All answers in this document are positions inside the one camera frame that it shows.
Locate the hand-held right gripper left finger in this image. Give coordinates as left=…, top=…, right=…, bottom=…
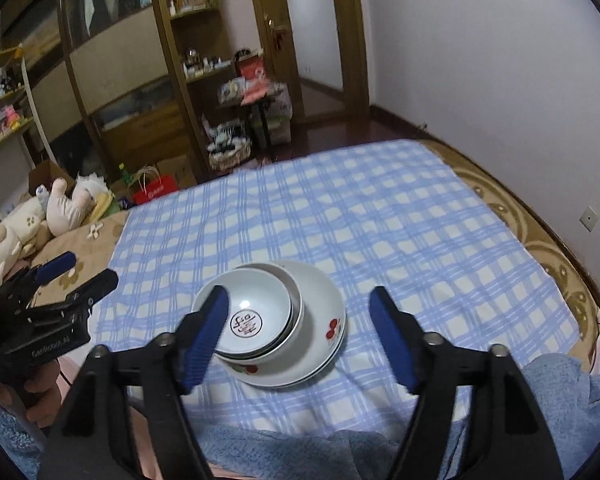
left=37, top=285, right=230, bottom=480

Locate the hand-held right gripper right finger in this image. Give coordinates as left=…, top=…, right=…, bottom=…
left=369, top=286, right=566, bottom=480

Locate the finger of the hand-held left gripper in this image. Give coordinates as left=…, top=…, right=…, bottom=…
left=0, top=252, right=77, bottom=307
left=62, top=268, right=120, bottom=313

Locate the small red patterned bowl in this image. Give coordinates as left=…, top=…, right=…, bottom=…
left=192, top=269, right=292, bottom=361

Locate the large white cherry plate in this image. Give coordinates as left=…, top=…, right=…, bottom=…
left=219, top=259, right=347, bottom=389

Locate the large white printed bowl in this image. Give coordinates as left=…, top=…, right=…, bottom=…
left=220, top=262, right=306, bottom=361

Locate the person's left hand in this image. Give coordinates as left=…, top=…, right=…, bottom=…
left=0, top=360, right=63, bottom=428

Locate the cream plush toy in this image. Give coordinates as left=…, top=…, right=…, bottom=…
left=0, top=195, right=48, bottom=286

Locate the green yellow cushion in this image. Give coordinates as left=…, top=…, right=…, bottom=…
left=87, top=191, right=116, bottom=221

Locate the white frilly plush toy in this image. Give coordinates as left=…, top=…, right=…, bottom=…
left=75, top=172, right=113, bottom=201

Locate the large cardboard box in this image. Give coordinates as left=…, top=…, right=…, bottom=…
left=28, top=159, right=76, bottom=196

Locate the red paper bag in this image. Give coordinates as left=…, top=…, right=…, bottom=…
left=131, top=167, right=178, bottom=206

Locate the blue plaid cloth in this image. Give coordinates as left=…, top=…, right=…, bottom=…
left=87, top=139, right=581, bottom=431

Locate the small cardboard box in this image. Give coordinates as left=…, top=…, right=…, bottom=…
left=155, top=154, right=198, bottom=191

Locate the display shelf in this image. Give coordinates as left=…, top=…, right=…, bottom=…
left=0, top=45, right=51, bottom=221

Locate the wooden wardrobe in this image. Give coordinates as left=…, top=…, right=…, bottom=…
left=0, top=0, right=206, bottom=186

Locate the blue terry cloth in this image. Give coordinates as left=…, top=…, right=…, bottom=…
left=0, top=352, right=600, bottom=480

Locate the wicker basket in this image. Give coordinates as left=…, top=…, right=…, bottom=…
left=207, top=140, right=253, bottom=173

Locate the row of small figurines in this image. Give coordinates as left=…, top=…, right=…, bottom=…
left=0, top=72, right=26, bottom=106

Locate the black white striped cloth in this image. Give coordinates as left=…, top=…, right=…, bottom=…
left=210, top=120, right=248, bottom=153

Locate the plastic storage box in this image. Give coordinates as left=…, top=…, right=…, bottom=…
left=250, top=82, right=293, bottom=148

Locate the dark side table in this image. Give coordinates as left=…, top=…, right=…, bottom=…
left=215, top=95, right=281, bottom=148

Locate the pile of small boxes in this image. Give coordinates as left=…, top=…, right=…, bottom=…
left=219, top=79, right=246, bottom=103

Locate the group of small bottles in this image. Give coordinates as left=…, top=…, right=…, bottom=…
left=182, top=49, right=231, bottom=78

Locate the pile of pink packets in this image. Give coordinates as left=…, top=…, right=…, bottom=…
left=240, top=77, right=276, bottom=106

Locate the red gift box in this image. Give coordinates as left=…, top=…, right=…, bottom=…
left=235, top=55, right=266, bottom=81

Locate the wooden corner shelf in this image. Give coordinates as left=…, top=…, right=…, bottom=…
left=147, top=0, right=236, bottom=181

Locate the wooden door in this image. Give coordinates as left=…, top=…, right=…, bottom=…
left=245, top=0, right=371, bottom=121

